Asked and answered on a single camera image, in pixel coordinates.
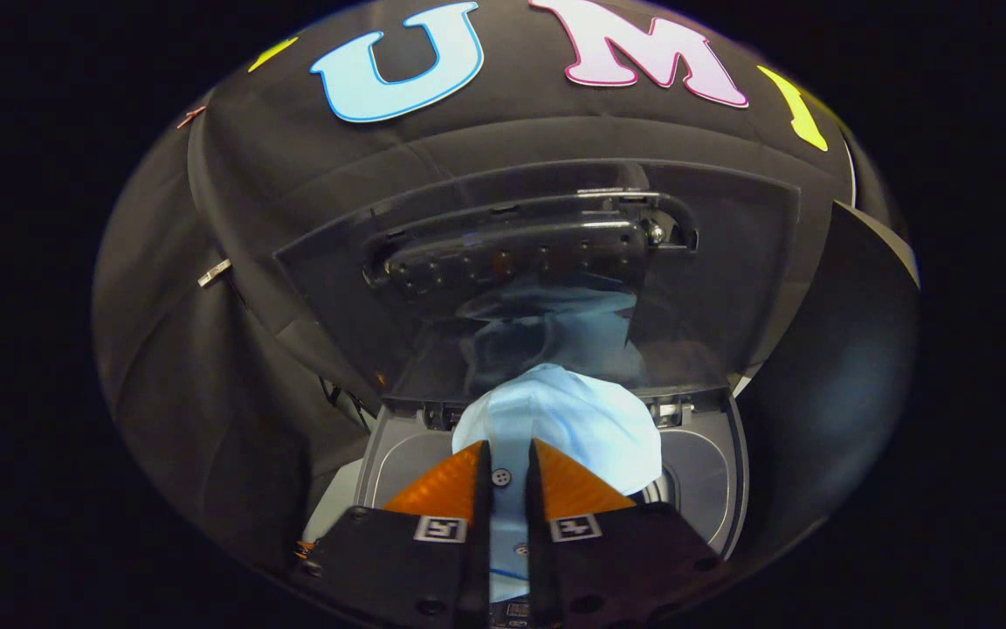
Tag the transparent washing machine lid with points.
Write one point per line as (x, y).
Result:
(337, 288)

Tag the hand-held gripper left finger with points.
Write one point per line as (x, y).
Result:
(398, 559)

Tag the white clip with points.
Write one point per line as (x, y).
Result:
(213, 273)

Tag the light blue collared shirt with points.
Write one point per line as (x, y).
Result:
(573, 419)

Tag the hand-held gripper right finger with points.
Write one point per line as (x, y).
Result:
(625, 559)

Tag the red clip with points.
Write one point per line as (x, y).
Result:
(190, 116)

